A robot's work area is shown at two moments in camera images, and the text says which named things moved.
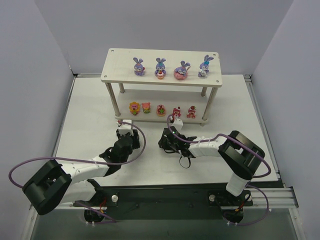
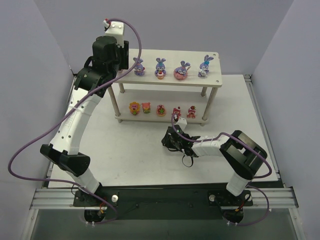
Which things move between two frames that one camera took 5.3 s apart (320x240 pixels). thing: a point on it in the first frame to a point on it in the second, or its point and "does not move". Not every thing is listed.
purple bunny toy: x=139 y=69 does not move
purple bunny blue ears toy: x=204 y=66 does not move
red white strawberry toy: x=191 y=111 does not move
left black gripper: x=135 y=140 to x=125 y=55
